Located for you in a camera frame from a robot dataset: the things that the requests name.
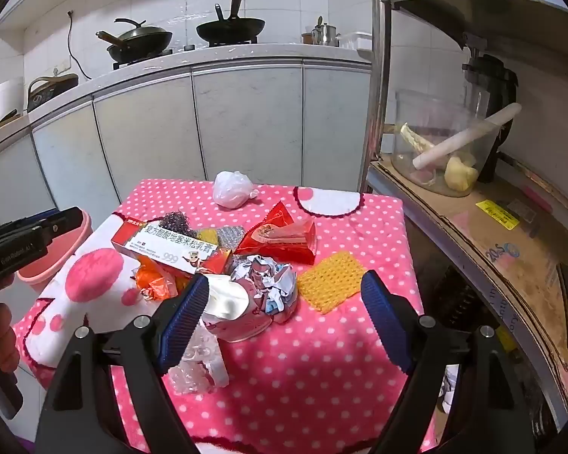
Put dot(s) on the black gas stove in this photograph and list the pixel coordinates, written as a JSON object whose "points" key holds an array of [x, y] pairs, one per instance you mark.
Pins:
{"points": [[123, 63]]}

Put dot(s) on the steel wool scrubber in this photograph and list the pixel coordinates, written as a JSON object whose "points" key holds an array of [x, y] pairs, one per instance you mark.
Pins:
{"points": [[175, 222]]}

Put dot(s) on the clear bubble wrap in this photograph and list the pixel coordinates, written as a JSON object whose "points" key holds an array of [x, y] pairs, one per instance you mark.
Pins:
{"points": [[196, 364]]}

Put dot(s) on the yellow sticker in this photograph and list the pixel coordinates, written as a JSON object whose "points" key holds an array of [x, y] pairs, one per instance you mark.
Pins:
{"points": [[497, 213]]}

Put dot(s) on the white rice cooker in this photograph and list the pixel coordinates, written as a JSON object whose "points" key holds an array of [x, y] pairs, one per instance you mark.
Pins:
{"points": [[0, 104]]}

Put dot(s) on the brown cardboard sheet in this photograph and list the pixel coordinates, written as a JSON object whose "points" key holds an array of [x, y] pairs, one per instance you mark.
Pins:
{"points": [[525, 255]]}

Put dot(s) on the pale vegetable piece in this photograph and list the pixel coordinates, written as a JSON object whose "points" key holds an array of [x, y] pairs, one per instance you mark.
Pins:
{"points": [[416, 139]]}

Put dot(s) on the metal shelf rack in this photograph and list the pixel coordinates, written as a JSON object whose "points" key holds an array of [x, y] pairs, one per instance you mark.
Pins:
{"points": [[376, 56]]}

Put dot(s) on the yellow dough lump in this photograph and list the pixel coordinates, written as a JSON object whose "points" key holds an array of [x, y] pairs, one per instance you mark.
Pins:
{"points": [[461, 172]]}

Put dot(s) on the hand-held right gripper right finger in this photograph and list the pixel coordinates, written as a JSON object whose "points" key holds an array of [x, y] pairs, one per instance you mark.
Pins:
{"points": [[383, 321]]}

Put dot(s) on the orange sponge piece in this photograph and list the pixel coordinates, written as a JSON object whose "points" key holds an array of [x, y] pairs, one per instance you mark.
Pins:
{"points": [[331, 283]]}

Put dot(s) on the black cooking utensil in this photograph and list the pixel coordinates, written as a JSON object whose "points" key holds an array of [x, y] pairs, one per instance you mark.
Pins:
{"points": [[217, 12]]}

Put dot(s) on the yellow silver scouring sponge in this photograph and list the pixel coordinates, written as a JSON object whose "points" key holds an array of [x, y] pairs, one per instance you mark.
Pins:
{"points": [[232, 239]]}

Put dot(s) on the orange plastic wrapper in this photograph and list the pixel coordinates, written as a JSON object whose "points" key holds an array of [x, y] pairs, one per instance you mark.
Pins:
{"points": [[154, 283]]}

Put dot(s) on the grey kitchen cabinet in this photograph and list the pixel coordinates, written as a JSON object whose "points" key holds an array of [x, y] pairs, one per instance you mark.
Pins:
{"points": [[246, 118]]}

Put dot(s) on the white plastic container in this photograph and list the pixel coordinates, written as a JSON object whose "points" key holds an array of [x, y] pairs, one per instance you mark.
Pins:
{"points": [[355, 40]]}

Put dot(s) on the steel kettle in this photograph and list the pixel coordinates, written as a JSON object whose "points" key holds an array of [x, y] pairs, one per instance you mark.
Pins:
{"points": [[324, 33]]}

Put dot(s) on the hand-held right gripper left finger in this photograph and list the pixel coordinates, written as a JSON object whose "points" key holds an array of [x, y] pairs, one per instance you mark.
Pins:
{"points": [[184, 321]]}

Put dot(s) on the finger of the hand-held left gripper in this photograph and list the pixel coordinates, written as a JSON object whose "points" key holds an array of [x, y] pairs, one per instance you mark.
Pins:
{"points": [[66, 224]]}

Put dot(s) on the white rolling pin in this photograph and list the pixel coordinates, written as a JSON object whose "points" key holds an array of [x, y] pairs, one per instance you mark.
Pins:
{"points": [[468, 137]]}

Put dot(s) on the pink cup with foil lid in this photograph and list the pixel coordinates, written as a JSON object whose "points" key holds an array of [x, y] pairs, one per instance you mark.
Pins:
{"points": [[244, 326]]}

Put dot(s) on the pink plastic bucket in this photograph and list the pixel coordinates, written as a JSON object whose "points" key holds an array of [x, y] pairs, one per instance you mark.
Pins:
{"points": [[61, 257]]}

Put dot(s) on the colourful paper wrapper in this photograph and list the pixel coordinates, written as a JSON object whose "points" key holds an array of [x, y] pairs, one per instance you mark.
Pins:
{"points": [[265, 281]]}

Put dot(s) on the pink polka dot blanket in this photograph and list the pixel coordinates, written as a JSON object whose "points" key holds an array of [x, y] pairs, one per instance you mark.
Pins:
{"points": [[312, 378]]}

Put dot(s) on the black wok with lid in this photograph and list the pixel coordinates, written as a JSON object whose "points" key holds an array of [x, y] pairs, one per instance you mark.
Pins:
{"points": [[139, 40]]}

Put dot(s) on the red snack packet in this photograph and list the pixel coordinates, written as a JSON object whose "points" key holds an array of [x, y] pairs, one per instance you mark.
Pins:
{"points": [[277, 241]]}

